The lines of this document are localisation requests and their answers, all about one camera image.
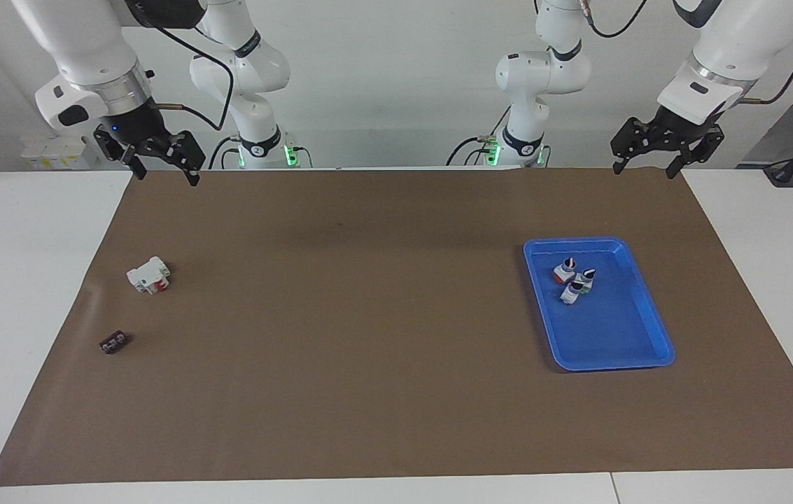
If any black base cable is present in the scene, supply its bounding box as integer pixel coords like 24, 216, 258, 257
447, 136, 502, 167
209, 136, 243, 170

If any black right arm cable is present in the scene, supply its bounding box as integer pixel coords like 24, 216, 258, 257
127, 0, 236, 134

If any brown table mat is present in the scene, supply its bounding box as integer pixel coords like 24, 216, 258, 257
0, 167, 793, 487

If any white red circuit breaker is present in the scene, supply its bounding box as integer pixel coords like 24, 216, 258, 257
126, 256, 173, 295

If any white cardboard box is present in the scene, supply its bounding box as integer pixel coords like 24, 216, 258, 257
22, 136, 97, 170

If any blue plastic tray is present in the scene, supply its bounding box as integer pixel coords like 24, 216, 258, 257
524, 237, 675, 372

